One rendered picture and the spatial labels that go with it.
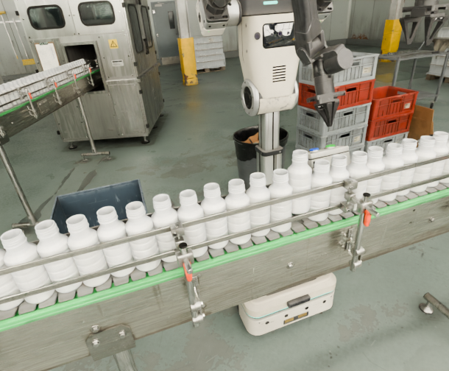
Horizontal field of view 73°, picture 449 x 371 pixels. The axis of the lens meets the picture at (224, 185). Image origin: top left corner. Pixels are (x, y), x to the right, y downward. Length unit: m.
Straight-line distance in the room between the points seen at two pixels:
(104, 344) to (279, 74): 1.10
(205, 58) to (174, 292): 9.58
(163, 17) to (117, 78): 8.57
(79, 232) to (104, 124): 3.88
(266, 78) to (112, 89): 3.24
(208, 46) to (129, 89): 6.13
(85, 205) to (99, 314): 0.63
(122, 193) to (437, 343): 1.69
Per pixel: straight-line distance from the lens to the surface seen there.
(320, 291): 1.75
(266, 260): 0.82
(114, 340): 0.85
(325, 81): 1.02
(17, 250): 0.72
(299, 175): 0.76
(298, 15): 0.97
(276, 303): 1.65
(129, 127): 4.43
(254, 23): 1.28
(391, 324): 2.01
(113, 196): 1.31
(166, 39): 12.74
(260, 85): 1.31
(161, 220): 0.68
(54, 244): 0.71
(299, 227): 0.84
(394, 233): 1.06
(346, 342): 1.87
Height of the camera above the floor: 1.50
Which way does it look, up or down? 29 degrees down
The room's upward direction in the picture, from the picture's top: 4 degrees counter-clockwise
